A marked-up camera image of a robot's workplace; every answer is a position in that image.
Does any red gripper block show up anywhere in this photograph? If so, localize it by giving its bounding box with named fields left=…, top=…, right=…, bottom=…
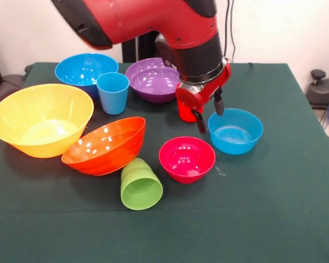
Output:
left=175, top=61, right=232, bottom=134

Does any small blue bowl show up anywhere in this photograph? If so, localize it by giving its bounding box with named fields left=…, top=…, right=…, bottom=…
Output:
left=207, top=108, right=264, bottom=156

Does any pink bowl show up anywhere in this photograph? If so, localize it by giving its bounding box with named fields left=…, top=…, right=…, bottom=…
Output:
left=158, top=136, right=217, bottom=185

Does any green cup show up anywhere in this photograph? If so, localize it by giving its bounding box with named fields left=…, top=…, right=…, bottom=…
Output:
left=120, top=158, right=164, bottom=211

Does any orange bowl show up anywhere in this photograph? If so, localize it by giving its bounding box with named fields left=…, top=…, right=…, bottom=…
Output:
left=61, top=116, right=146, bottom=176

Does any red cup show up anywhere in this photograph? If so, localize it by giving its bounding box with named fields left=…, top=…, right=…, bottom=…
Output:
left=177, top=98, right=198, bottom=123

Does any purple bowl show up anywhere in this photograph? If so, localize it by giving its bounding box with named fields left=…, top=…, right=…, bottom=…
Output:
left=125, top=58, right=181, bottom=104

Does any blue cup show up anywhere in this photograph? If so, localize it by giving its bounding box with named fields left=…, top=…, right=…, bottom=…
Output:
left=96, top=72, right=130, bottom=115

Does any dark green tablecloth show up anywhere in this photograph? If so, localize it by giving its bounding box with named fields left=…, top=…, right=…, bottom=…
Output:
left=0, top=62, right=329, bottom=263

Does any large blue bowl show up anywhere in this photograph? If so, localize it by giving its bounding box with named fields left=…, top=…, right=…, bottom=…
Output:
left=54, top=53, right=120, bottom=99

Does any large yellow bowl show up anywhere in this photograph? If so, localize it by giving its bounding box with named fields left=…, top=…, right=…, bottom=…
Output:
left=0, top=83, right=95, bottom=159

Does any black hanging cable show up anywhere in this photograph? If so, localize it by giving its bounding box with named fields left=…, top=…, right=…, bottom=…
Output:
left=224, top=0, right=237, bottom=60

